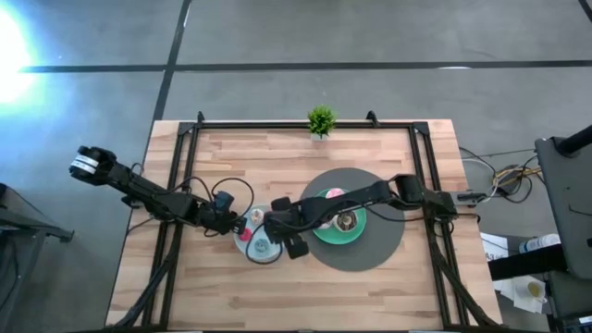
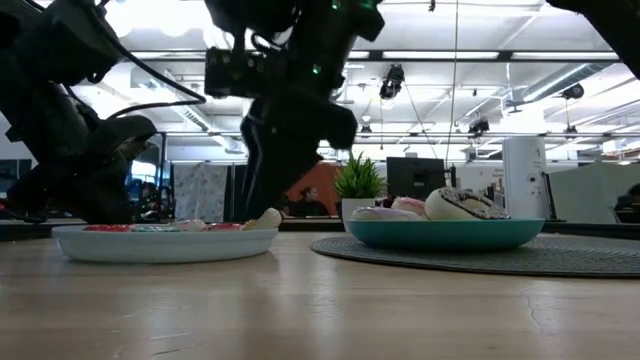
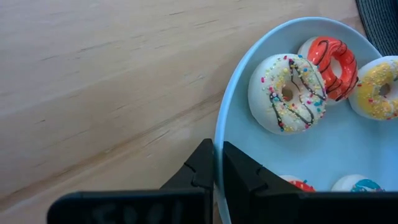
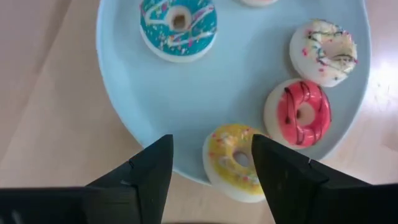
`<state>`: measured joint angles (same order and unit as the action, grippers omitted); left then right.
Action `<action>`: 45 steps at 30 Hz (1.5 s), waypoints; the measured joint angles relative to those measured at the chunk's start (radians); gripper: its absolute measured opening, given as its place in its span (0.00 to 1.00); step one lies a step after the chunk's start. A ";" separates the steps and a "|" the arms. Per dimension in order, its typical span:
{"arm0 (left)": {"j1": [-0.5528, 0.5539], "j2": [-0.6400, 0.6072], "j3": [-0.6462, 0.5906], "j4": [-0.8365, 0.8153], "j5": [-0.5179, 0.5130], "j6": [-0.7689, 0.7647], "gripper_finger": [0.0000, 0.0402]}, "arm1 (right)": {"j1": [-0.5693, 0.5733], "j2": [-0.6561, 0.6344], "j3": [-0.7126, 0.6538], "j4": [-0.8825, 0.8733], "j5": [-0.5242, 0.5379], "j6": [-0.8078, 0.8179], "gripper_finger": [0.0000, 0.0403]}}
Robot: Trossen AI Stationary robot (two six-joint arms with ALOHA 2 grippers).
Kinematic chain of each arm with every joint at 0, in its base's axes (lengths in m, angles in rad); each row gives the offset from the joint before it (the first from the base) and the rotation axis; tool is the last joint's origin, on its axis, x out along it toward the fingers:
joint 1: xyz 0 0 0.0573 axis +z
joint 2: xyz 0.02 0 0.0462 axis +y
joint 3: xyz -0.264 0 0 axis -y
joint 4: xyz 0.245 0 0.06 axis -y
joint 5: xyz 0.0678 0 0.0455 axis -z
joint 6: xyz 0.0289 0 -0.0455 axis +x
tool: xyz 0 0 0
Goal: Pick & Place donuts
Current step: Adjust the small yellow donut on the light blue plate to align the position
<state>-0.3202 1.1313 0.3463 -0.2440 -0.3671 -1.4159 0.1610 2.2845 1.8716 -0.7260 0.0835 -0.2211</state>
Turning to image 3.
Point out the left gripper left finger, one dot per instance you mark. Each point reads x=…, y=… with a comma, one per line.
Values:
x=199, y=177

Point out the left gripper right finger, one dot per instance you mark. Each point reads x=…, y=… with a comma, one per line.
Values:
x=242, y=183

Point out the red sprinkled donut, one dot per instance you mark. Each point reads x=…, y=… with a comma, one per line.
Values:
x=303, y=185

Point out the white sprinkled chocolate-striped donut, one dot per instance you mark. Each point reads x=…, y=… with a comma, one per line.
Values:
x=267, y=93

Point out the light blue plate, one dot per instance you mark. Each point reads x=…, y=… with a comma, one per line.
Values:
x=342, y=149

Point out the blue iced donut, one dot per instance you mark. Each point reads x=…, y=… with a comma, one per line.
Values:
x=360, y=185

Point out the yellow iced donut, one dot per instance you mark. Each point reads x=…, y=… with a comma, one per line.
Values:
x=370, y=93

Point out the orange-red black-striped donut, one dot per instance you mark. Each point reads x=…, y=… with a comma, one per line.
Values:
x=348, y=68

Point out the grey round woven placemat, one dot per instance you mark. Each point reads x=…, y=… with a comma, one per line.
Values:
x=382, y=21

